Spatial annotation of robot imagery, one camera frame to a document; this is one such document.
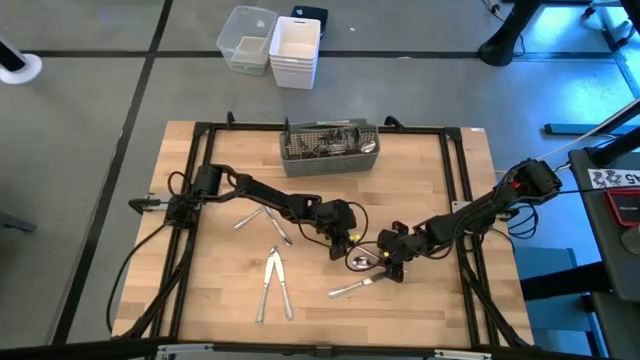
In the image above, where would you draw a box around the white plastic bin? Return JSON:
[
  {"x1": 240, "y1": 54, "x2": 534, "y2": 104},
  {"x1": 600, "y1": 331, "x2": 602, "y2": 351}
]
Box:
[{"x1": 268, "y1": 16, "x2": 323, "y2": 91}]

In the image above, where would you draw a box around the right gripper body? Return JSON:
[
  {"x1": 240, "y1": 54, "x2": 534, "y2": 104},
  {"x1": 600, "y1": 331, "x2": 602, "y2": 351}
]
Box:
[{"x1": 377, "y1": 222, "x2": 427, "y2": 266}]

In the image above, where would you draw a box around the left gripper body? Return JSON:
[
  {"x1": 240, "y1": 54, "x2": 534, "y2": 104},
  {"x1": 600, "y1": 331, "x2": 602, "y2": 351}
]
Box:
[{"x1": 314, "y1": 198, "x2": 359, "y2": 245}]

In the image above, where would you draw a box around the dark side desk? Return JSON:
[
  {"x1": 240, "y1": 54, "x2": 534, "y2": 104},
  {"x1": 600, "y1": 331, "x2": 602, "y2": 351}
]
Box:
[{"x1": 568, "y1": 144, "x2": 640, "y2": 359}]

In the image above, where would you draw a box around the white round stand base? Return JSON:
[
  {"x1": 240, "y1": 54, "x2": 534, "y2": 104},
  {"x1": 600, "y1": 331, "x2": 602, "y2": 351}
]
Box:
[{"x1": 0, "y1": 37, "x2": 44, "y2": 86}]

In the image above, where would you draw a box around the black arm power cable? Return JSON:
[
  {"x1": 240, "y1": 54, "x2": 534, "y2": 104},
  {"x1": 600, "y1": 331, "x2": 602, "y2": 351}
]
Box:
[{"x1": 105, "y1": 219, "x2": 176, "y2": 335}]

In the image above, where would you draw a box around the black floor bar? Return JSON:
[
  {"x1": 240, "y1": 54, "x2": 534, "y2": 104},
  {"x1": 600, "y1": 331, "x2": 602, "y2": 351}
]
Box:
[{"x1": 543, "y1": 98, "x2": 640, "y2": 137}]

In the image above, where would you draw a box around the dark blue bin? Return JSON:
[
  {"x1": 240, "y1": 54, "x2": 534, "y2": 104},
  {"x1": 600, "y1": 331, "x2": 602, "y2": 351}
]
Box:
[{"x1": 291, "y1": 4, "x2": 330, "y2": 39}]

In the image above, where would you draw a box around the silver table knife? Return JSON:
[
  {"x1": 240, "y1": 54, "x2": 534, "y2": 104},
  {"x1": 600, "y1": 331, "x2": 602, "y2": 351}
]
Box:
[
  {"x1": 272, "y1": 246, "x2": 296, "y2": 322},
  {"x1": 261, "y1": 205, "x2": 294, "y2": 247},
  {"x1": 327, "y1": 272, "x2": 387, "y2": 300},
  {"x1": 232, "y1": 206, "x2": 265, "y2": 232},
  {"x1": 255, "y1": 246, "x2": 278, "y2": 326}
]

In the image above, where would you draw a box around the red tablet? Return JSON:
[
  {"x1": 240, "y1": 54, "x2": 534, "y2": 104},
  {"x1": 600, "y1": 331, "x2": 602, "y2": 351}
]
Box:
[{"x1": 602, "y1": 187, "x2": 640, "y2": 229}]

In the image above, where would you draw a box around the grey plastic cutlery basket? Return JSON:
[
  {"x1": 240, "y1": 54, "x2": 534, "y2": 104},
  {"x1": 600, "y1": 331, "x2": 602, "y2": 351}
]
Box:
[{"x1": 278, "y1": 118, "x2": 382, "y2": 179}]

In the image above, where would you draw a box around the clear plastic bin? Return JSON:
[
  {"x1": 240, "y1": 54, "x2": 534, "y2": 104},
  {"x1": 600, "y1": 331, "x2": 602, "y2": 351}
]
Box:
[{"x1": 216, "y1": 5, "x2": 279, "y2": 77}]

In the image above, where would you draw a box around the white printed label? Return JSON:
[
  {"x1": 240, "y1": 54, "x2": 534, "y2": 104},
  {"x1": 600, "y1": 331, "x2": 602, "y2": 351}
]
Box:
[{"x1": 587, "y1": 168, "x2": 640, "y2": 190}]

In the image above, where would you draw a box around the black pedestal leg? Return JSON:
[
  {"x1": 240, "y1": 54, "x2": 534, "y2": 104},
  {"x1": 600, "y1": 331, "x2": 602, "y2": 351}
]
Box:
[{"x1": 477, "y1": 0, "x2": 545, "y2": 68}]

